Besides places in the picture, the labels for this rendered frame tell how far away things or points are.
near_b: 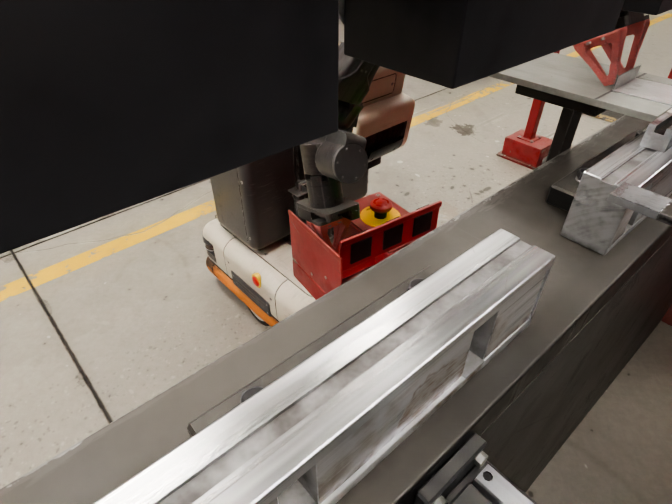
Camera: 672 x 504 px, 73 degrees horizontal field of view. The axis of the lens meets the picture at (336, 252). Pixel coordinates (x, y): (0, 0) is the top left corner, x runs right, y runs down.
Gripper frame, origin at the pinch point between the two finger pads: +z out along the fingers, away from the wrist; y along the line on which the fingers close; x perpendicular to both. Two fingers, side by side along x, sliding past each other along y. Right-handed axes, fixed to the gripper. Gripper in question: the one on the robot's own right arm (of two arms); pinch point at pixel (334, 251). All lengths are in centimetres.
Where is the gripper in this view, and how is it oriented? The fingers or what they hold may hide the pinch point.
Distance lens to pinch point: 79.7
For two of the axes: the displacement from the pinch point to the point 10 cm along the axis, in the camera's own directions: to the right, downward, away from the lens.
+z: 1.4, 9.0, 4.2
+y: 5.5, 2.9, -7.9
